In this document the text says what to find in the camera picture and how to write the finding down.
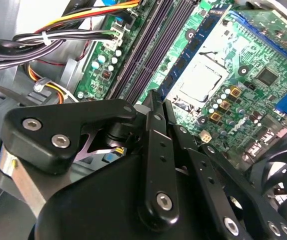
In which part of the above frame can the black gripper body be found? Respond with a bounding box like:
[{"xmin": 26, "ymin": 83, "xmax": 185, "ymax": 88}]
[{"xmin": 28, "ymin": 151, "xmax": 224, "ymax": 240}]

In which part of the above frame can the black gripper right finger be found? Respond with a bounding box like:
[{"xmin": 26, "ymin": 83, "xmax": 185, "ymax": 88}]
[{"xmin": 164, "ymin": 99, "xmax": 287, "ymax": 240}]

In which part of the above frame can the RAM stick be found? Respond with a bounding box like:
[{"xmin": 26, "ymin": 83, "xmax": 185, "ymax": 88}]
[{"xmin": 158, "ymin": 6, "xmax": 232, "ymax": 97}]

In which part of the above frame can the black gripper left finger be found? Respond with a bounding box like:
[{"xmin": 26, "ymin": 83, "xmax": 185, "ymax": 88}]
[{"xmin": 0, "ymin": 89, "xmax": 182, "ymax": 227}]

